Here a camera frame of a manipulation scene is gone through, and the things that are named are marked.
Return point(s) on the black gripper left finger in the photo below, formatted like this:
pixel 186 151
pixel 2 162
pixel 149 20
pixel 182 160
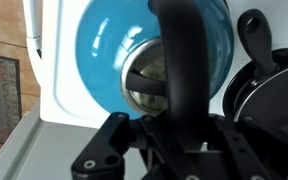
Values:
pixel 102 158

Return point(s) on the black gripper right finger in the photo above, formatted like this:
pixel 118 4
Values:
pixel 250 150

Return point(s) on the blue kettle with black handle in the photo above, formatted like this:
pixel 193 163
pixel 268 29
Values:
pixel 178 49

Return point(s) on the black frying pan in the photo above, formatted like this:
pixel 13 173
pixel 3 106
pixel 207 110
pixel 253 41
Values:
pixel 260 89

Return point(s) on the patterned floor rug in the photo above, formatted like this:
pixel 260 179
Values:
pixel 10 97

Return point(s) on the white oven door handle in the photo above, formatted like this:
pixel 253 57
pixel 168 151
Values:
pixel 33 26

